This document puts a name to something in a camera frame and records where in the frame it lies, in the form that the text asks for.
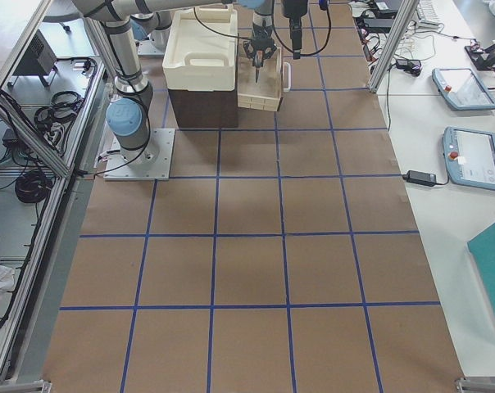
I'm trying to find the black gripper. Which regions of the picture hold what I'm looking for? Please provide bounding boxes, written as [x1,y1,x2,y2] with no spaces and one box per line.
[243,36,302,66]
[281,0,308,47]

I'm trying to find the wooden drawer with white handle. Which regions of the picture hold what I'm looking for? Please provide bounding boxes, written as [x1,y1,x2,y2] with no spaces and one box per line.
[237,47,292,112]

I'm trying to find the grey scissors with orange handles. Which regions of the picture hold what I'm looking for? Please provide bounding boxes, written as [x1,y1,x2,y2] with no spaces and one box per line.
[253,50,265,83]

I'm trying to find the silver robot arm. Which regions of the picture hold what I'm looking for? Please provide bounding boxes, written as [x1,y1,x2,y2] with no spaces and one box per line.
[237,0,276,70]
[75,1,277,163]

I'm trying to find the dark wooden drawer cabinet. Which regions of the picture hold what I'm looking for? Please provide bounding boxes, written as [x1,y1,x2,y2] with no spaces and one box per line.
[168,89,238,129]

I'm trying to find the white foam tray box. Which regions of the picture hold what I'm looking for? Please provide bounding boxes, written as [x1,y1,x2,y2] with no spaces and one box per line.
[162,6,238,92]

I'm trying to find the far teach pendant tablet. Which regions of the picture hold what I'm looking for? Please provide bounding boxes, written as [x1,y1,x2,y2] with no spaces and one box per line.
[432,68,495,111]

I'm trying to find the teach pendant tablet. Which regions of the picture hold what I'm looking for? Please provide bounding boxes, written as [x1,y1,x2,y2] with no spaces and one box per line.
[442,126,495,191]
[432,68,495,111]

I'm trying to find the black power adapter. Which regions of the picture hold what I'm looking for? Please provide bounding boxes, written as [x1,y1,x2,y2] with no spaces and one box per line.
[402,170,437,187]

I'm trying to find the near teach pendant tablet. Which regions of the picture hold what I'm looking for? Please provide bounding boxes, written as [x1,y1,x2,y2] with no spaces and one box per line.
[442,126,495,191]

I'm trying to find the aluminium frame post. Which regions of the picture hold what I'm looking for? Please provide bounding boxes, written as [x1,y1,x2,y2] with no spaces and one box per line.
[368,0,419,93]

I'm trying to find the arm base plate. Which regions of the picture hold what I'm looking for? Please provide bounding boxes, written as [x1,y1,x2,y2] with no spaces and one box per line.
[102,129,175,181]
[137,40,165,57]

